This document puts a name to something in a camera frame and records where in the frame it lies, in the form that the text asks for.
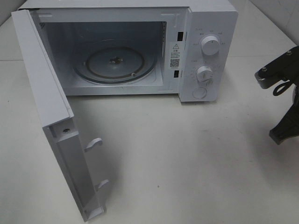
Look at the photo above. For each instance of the white microwave oven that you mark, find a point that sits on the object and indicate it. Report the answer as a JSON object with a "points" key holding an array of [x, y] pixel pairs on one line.
{"points": [[155, 23]]}

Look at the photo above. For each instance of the white warning label sticker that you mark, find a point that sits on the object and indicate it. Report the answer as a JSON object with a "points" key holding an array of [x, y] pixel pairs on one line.
{"points": [[174, 55]]}

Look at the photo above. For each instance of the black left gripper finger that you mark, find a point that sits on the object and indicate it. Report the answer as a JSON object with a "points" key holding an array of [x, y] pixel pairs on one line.
{"points": [[279, 135]]}

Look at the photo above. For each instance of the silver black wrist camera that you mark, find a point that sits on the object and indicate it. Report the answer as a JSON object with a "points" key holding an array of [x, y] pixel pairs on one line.
{"points": [[285, 68]]}

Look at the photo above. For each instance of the round white door button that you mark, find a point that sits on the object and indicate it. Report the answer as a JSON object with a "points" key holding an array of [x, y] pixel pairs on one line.
{"points": [[199, 93]]}

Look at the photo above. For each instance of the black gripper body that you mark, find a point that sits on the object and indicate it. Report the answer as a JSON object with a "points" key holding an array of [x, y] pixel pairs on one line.
{"points": [[291, 118]]}

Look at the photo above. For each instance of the white microwave knob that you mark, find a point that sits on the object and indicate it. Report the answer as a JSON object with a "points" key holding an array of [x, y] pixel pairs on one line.
{"points": [[204, 73], [210, 45]]}

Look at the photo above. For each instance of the glass microwave turntable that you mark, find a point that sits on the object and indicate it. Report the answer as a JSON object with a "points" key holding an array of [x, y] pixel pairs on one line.
{"points": [[113, 61]]}

